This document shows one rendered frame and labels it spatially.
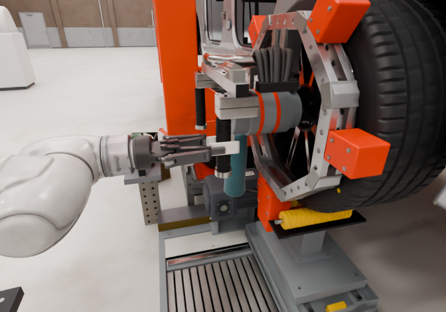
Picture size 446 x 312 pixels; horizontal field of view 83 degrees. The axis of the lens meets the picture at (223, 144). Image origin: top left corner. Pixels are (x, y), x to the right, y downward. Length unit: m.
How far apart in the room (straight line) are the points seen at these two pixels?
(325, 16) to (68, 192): 0.56
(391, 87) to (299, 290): 0.76
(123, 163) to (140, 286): 0.91
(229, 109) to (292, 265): 0.77
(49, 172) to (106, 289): 1.03
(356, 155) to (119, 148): 0.46
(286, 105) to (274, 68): 0.21
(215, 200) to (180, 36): 0.73
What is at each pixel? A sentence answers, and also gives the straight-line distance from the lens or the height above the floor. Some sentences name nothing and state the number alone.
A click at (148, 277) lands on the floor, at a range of 1.41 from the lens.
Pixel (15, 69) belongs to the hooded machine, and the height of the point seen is 0.40.
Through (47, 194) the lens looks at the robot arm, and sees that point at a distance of 0.42.
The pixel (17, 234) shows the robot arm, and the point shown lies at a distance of 0.42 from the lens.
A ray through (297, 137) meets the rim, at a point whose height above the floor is 0.74.
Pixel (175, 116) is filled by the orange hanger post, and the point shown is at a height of 0.72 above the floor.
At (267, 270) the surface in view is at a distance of 1.18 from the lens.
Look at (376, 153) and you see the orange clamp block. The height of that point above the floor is 0.87.
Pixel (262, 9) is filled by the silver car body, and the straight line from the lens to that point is 3.39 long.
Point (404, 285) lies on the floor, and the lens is 1.58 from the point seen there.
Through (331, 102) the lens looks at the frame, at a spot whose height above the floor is 0.94.
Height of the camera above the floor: 1.08
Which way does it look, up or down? 24 degrees down
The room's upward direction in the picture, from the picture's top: straight up
